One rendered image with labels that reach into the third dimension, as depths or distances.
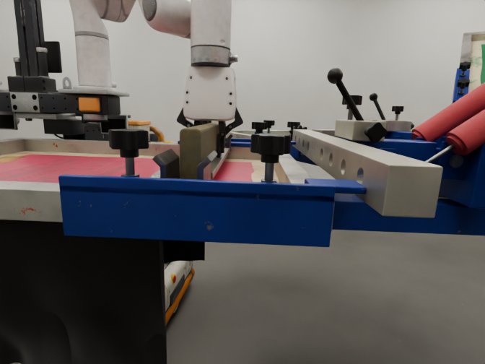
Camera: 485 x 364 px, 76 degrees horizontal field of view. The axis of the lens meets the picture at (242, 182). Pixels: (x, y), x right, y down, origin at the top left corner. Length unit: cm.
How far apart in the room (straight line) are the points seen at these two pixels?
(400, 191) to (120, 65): 463
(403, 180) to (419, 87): 467
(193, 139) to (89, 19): 74
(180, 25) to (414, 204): 52
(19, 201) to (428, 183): 43
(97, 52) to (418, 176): 96
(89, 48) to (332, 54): 383
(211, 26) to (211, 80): 9
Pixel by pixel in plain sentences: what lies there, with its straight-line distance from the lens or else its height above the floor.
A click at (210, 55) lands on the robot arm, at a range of 60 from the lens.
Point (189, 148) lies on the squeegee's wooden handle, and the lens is 43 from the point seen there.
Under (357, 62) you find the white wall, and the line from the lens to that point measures 469.
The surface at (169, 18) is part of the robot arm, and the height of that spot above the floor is 125.
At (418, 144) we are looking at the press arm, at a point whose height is 104.
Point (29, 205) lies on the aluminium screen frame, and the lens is 43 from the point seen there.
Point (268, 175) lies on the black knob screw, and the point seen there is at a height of 102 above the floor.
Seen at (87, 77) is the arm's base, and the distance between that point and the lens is 109.
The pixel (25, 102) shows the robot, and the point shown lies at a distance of 123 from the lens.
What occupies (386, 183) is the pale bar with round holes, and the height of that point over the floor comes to 102.
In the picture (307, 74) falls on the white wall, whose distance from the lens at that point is 452.
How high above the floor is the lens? 108
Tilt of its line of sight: 12 degrees down
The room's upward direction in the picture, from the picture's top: 2 degrees clockwise
